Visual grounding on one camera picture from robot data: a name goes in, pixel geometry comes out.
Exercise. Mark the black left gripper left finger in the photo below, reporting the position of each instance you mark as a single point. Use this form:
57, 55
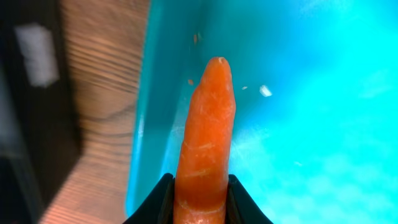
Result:
157, 208

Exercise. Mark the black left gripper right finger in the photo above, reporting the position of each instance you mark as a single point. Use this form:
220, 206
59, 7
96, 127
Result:
240, 207

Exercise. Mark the orange carrot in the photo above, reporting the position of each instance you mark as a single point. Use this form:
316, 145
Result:
201, 181

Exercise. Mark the black waste tray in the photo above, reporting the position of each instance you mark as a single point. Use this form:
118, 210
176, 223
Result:
40, 136

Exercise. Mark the teal plastic tray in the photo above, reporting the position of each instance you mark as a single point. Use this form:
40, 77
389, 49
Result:
315, 83

